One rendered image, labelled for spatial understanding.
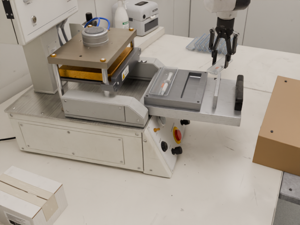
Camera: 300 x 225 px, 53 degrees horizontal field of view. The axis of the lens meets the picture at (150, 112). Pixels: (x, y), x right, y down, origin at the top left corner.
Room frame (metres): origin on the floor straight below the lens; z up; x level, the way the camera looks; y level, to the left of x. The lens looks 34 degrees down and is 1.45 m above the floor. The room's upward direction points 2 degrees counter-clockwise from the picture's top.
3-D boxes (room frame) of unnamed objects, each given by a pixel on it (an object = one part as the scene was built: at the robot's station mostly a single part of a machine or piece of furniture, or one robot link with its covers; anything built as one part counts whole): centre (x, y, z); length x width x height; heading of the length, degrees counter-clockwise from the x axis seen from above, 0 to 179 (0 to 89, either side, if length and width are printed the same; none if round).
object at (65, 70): (0.90, 0.16, 1.07); 0.22 x 0.17 x 0.10; 164
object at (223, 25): (1.33, -0.35, 0.99); 0.08 x 0.08 x 0.09
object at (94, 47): (0.92, 0.19, 1.08); 0.31 x 0.24 x 0.13; 164
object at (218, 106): (0.81, -0.14, 0.97); 0.30 x 0.22 x 0.08; 74
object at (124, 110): (0.74, 0.13, 0.97); 0.25 x 0.05 x 0.07; 74
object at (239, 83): (0.78, -0.27, 0.99); 0.15 x 0.02 x 0.04; 164
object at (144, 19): (1.92, 0.07, 0.88); 0.25 x 0.20 x 0.17; 56
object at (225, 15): (1.35, -0.34, 1.07); 0.13 x 0.12 x 0.05; 143
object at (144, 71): (1.01, 0.05, 0.97); 0.26 x 0.05 x 0.07; 74
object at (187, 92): (0.83, -0.09, 0.98); 0.20 x 0.17 x 0.03; 164
